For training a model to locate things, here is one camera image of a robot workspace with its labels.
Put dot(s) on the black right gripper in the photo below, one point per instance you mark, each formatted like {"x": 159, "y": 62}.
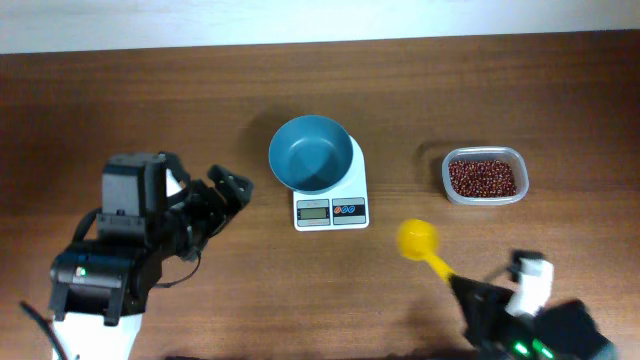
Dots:
{"x": 473, "y": 298}

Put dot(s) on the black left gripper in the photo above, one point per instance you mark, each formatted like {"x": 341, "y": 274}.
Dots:
{"x": 240, "y": 187}

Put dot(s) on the blue bowl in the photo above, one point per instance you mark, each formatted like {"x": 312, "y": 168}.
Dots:
{"x": 310, "y": 153}

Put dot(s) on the yellow plastic scoop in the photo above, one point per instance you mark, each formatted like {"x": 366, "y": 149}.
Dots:
{"x": 418, "y": 240}

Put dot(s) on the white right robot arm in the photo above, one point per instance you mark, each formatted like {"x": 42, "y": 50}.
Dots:
{"x": 565, "y": 331}

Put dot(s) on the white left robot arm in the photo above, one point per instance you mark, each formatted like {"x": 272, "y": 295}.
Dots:
{"x": 151, "y": 210}

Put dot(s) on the white digital kitchen scale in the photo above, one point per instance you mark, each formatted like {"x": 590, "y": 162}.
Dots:
{"x": 343, "y": 207}

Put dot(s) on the red beans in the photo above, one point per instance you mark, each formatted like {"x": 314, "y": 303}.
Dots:
{"x": 482, "y": 179}

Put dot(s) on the clear plastic container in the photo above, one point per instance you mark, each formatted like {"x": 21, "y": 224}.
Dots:
{"x": 482, "y": 153}

